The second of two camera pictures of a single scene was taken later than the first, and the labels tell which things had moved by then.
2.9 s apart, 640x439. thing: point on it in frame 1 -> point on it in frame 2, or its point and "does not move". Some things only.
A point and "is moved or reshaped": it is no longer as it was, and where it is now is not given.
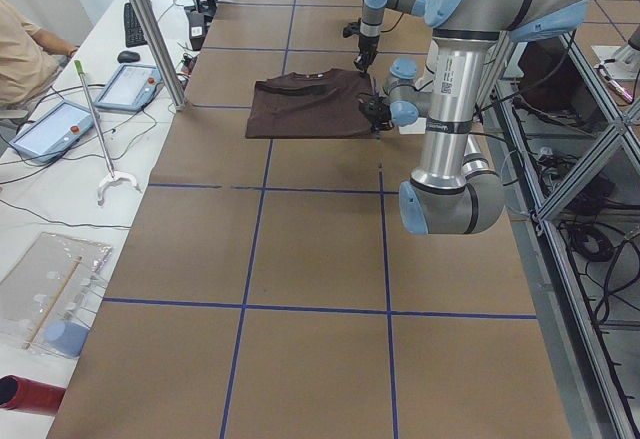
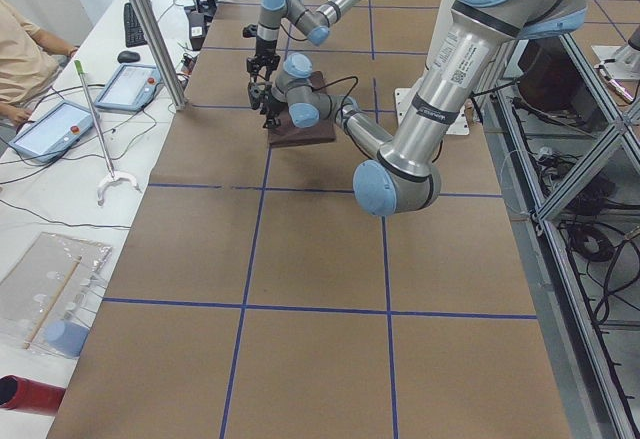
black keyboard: x=134 y=34 does not move
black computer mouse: x=128 y=57 does not move
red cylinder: x=24 y=394 does not move
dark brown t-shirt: x=310 y=104 is moved or reshaped
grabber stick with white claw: x=114 y=175 does not move
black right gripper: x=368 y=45 -> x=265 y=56
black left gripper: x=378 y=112 -> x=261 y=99
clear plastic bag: x=48 y=297 does not move
